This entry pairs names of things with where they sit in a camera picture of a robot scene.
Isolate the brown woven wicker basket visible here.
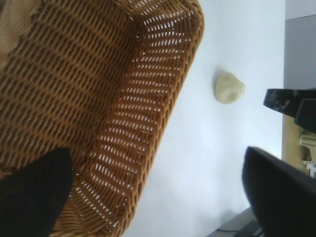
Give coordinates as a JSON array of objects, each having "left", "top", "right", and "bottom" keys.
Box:
[{"left": 0, "top": 0, "right": 205, "bottom": 237}]

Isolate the beige plastic fixture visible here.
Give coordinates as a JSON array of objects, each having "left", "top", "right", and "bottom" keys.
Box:
[{"left": 298, "top": 130, "right": 316, "bottom": 164}]

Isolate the pale yellow egg yolk pastry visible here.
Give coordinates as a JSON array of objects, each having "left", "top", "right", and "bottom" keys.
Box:
[{"left": 213, "top": 71, "right": 246, "bottom": 105}]

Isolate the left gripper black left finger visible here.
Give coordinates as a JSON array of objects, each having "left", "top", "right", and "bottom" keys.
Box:
[{"left": 0, "top": 147, "right": 74, "bottom": 237}]

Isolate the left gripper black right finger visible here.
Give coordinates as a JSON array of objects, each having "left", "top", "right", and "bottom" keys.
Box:
[{"left": 241, "top": 146, "right": 316, "bottom": 237}]

